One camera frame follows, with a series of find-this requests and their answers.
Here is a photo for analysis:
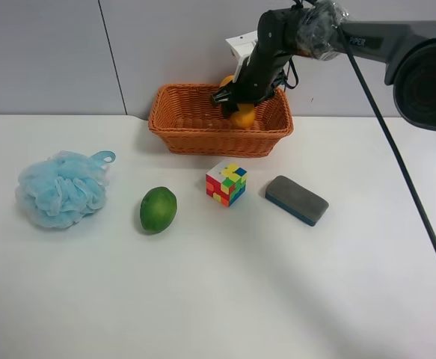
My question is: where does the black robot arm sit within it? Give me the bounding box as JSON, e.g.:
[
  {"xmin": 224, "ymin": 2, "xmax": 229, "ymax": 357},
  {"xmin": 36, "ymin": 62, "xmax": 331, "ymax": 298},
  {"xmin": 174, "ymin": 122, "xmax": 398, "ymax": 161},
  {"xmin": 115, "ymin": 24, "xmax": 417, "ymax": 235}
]
[{"xmin": 211, "ymin": 1, "xmax": 436, "ymax": 131}]

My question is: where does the orange wicker basket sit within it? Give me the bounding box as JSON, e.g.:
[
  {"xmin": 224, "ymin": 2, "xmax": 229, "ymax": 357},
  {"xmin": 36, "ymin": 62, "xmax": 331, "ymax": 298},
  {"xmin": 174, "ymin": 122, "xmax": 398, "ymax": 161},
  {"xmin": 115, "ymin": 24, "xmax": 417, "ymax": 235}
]
[{"xmin": 148, "ymin": 84, "xmax": 293, "ymax": 158}]

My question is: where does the black cable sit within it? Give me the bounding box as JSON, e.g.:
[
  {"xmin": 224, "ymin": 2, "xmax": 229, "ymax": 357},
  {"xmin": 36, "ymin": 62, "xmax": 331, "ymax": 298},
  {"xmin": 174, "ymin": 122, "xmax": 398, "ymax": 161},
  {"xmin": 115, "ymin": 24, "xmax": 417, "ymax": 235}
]
[{"xmin": 336, "ymin": 24, "xmax": 436, "ymax": 302}]

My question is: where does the yellow mango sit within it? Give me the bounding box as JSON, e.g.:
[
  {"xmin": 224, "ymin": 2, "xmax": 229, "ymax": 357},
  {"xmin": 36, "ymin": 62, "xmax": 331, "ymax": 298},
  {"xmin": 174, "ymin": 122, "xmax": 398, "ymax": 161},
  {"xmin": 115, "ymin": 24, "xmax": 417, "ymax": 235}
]
[{"xmin": 219, "ymin": 75, "xmax": 257, "ymax": 130}]

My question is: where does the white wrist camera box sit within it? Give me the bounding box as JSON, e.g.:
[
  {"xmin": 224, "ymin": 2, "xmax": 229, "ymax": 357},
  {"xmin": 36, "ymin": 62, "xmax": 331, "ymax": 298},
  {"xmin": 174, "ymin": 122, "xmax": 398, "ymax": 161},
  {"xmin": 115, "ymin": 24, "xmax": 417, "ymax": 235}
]
[{"xmin": 226, "ymin": 31, "xmax": 258, "ymax": 83}]

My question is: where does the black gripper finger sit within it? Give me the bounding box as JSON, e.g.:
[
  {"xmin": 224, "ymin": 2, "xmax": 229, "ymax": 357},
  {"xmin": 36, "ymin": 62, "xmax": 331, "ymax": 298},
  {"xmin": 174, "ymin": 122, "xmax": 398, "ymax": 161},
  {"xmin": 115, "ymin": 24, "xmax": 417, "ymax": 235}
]
[{"xmin": 221, "ymin": 102, "xmax": 239, "ymax": 119}]

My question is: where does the colourful puzzle cube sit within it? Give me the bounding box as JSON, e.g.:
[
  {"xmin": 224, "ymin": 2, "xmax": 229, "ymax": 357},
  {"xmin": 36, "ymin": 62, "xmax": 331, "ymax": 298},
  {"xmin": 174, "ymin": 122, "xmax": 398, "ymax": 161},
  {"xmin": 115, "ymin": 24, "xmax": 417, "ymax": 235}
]
[{"xmin": 205, "ymin": 159, "xmax": 248, "ymax": 207}]

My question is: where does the green lemon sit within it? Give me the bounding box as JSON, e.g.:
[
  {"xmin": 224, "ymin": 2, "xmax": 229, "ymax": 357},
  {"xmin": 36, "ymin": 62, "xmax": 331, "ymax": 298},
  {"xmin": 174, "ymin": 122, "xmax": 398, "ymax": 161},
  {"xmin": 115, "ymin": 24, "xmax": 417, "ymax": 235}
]
[{"xmin": 139, "ymin": 186, "xmax": 177, "ymax": 233}]

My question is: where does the grey blue board eraser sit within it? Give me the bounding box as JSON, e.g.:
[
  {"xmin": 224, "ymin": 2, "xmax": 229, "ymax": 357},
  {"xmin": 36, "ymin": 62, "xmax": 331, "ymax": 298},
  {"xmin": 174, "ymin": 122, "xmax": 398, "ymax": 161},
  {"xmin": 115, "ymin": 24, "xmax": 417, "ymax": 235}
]
[{"xmin": 265, "ymin": 175, "xmax": 329, "ymax": 227}]

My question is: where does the blue mesh bath sponge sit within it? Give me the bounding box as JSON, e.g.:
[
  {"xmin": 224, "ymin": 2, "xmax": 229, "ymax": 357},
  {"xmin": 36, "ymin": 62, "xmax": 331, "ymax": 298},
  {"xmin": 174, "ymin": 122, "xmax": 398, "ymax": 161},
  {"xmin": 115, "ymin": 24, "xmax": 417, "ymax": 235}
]
[{"xmin": 15, "ymin": 151, "xmax": 116, "ymax": 229}]

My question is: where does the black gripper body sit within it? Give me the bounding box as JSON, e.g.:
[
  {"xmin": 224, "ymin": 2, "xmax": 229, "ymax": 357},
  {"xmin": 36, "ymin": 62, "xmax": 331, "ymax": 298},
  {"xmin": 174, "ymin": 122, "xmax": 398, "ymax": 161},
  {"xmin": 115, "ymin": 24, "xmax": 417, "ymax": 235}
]
[{"xmin": 212, "ymin": 46, "xmax": 292, "ymax": 106}]

